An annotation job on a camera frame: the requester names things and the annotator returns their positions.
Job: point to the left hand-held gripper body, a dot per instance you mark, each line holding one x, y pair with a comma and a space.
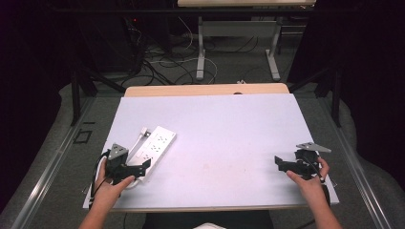
116, 159

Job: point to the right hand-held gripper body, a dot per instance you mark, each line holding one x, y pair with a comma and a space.
307, 159

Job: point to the white power strip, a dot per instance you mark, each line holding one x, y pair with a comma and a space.
156, 144

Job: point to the person's right hand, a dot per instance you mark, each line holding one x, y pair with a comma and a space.
310, 187

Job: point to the person's left hand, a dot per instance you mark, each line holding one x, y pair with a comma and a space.
108, 189

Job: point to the white table mat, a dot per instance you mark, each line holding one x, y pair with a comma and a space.
223, 143

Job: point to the black metal stand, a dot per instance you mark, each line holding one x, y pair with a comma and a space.
331, 89
78, 92

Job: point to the person's dark clothing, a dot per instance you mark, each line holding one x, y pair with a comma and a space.
207, 219

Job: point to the wooden table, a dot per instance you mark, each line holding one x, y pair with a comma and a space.
203, 90

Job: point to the black equipment rack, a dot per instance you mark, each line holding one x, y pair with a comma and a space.
111, 38

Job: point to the white desk with metal legs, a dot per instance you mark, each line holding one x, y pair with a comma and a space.
237, 28

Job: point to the aluminium floor rail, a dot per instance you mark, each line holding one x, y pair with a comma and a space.
356, 168
54, 165

